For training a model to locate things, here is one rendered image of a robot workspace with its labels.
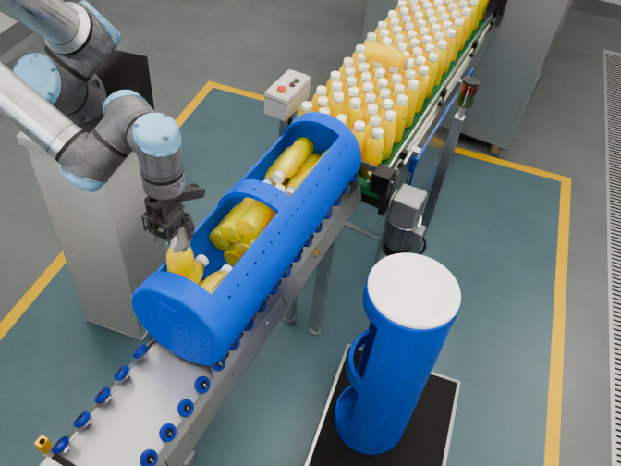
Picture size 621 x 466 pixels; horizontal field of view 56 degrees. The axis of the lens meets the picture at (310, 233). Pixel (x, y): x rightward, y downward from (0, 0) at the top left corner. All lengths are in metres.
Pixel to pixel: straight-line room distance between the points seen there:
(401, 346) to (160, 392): 0.69
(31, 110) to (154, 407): 0.80
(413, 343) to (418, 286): 0.17
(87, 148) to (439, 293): 1.04
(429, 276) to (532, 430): 1.25
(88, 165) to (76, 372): 1.64
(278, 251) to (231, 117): 2.48
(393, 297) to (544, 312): 1.65
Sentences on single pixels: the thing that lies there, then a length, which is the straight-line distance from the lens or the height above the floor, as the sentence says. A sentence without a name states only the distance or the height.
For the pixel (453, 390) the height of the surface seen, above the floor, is 0.15.
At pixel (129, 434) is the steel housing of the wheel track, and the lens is 1.63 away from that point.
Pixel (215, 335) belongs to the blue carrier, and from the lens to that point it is 1.47.
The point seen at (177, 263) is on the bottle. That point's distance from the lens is 1.50.
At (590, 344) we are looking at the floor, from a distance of 3.27.
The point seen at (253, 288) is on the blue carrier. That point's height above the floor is 1.15.
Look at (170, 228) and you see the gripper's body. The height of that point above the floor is 1.40.
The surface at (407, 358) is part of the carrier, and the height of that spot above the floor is 0.88.
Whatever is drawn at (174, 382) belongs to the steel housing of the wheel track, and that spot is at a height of 0.93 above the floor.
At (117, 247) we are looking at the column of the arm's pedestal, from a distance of 2.36.
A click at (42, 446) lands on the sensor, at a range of 1.66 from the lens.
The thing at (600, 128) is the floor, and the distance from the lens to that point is 4.73.
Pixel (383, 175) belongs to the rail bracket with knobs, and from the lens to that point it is 2.15.
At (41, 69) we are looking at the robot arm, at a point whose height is 1.41.
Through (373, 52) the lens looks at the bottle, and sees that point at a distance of 2.53.
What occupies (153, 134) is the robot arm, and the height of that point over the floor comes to 1.65.
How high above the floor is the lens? 2.39
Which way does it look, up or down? 47 degrees down
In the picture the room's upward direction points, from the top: 7 degrees clockwise
